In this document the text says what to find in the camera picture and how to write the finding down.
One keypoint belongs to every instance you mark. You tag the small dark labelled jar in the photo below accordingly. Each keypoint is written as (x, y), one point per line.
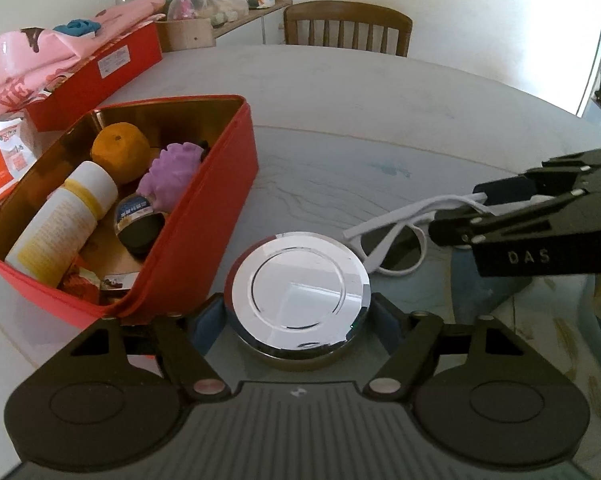
(138, 225)

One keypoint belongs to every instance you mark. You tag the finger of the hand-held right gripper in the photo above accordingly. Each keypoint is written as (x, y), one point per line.
(503, 190)
(460, 230)

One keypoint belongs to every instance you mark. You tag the wooden shelf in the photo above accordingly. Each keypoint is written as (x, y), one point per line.
(190, 35)

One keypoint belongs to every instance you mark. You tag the blue crumpled item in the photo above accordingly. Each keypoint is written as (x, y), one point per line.
(83, 26)

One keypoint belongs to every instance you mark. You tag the red cardboard box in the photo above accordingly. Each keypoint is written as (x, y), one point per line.
(105, 67)

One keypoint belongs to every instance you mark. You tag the round chrome lid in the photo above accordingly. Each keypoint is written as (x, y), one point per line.
(300, 290)

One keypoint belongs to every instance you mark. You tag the red metal tin box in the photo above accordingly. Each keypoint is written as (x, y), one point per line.
(205, 220)

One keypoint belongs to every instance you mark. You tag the pink plastic bag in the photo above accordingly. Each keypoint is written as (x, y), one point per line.
(35, 67)

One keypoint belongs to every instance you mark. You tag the clear bag with pink contents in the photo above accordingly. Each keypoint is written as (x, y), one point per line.
(185, 5)

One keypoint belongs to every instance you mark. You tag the white bottle with yellow band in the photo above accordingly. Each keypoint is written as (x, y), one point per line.
(60, 220)

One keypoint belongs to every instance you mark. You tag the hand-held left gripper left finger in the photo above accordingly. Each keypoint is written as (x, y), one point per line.
(208, 321)

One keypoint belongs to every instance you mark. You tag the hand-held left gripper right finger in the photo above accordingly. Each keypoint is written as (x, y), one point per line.
(381, 316)

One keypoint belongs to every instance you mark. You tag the red snack wrapper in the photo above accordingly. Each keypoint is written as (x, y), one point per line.
(80, 287)

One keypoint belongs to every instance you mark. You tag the white sunglasses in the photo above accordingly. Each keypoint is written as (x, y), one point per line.
(395, 253)

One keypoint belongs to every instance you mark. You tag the orange fruit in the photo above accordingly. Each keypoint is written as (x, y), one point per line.
(120, 152)

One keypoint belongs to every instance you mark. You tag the wooden chair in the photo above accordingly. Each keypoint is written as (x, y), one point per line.
(348, 12)

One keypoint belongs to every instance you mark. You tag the orange and white packet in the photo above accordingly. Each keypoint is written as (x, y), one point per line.
(0, 165)

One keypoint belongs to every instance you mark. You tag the purple fuzzy ball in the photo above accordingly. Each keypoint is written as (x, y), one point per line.
(173, 172)

